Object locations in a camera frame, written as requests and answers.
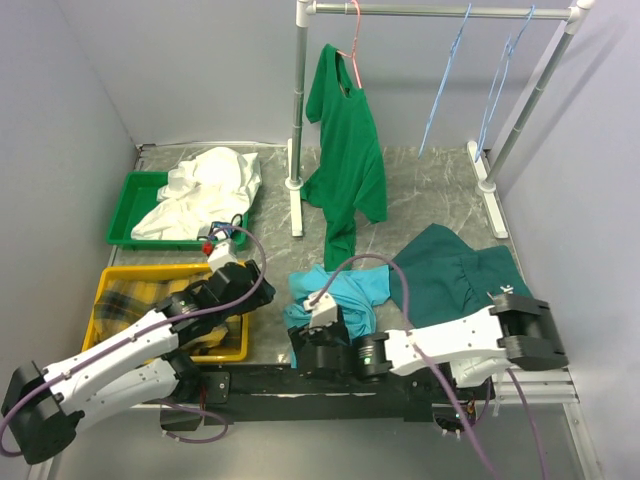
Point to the blue wire hanger right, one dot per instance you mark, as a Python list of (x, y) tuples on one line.
[(498, 82)]

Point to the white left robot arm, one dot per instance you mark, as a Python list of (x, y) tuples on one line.
[(45, 408)]

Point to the pink wire hanger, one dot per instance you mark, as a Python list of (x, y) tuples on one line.
[(353, 54)]

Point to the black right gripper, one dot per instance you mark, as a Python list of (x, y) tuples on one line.
[(298, 336)]

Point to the light blue t shirt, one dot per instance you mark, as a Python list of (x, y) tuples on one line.
[(357, 292)]

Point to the blue wire hanger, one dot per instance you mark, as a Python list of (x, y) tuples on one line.
[(498, 82), (443, 82)]

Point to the dark teal garment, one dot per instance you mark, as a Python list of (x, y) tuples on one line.
[(449, 280)]

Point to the green t shirt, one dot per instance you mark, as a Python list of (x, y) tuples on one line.
[(351, 174)]

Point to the white shirt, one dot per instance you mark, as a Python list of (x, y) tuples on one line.
[(215, 186)]

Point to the blue white small item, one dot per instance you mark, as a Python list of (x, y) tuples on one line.
[(220, 230)]

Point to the yellow plaid cloth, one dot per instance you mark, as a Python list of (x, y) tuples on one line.
[(123, 302)]

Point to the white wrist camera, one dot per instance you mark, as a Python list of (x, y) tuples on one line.
[(323, 310), (219, 254)]

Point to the blue wire hanger left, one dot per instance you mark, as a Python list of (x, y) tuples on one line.
[(443, 82)]

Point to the grey white clothes rack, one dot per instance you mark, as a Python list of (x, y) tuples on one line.
[(574, 18)]

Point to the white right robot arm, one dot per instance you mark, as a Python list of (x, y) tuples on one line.
[(514, 331)]

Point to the yellow plastic bin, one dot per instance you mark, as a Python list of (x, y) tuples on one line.
[(159, 273)]

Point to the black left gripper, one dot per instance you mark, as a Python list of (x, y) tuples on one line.
[(263, 296)]

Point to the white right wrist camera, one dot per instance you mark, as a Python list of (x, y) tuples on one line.
[(323, 310)]

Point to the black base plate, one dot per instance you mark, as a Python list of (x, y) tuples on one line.
[(245, 393)]

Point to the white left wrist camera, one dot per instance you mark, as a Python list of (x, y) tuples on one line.
[(219, 254)]

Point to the green plastic tray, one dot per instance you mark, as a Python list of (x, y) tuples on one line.
[(135, 201)]

